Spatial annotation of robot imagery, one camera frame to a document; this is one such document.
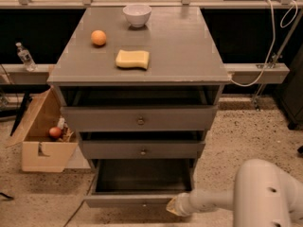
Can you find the dark cabinet at right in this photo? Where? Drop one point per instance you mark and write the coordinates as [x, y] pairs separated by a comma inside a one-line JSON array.
[[289, 95]]

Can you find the orange fruit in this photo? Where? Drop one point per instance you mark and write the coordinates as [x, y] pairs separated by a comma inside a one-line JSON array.
[[98, 37]]

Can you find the open cardboard box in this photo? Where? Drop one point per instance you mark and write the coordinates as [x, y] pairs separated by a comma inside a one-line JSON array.
[[39, 153]]

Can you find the grey bottom drawer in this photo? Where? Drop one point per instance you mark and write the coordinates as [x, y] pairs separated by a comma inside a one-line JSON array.
[[139, 181]]

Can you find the grey top drawer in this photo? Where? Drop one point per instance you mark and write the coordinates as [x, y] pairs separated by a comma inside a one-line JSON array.
[[151, 118]]

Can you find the clear plastic water bottle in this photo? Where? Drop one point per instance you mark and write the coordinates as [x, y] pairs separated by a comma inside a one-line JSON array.
[[26, 58]]

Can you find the metal tripod stand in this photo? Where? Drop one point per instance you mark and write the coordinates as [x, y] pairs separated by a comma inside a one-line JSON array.
[[276, 57]]

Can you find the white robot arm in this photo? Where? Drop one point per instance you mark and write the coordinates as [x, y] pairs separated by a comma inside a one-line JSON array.
[[264, 195]]

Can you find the yellow sponge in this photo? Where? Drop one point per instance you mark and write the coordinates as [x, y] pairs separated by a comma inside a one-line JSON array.
[[133, 59]]

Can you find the grey middle drawer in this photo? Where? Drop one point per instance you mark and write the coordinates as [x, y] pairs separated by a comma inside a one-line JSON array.
[[142, 144]]

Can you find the grey drawer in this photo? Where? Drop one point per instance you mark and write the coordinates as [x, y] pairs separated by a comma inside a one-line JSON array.
[[142, 144], [139, 181], [151, 118]]

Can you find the white ceramic bowl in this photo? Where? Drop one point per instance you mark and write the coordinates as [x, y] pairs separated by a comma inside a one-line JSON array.
[[137, 15]]

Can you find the grey drawer cabinet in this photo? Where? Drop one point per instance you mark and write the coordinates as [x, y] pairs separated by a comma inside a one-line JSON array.
[[185, 68]]

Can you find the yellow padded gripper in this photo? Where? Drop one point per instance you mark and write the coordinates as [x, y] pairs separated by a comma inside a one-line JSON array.
[[184, 204]]

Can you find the red apple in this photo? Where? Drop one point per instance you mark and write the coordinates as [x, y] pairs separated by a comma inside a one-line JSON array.
[[55, 132]]

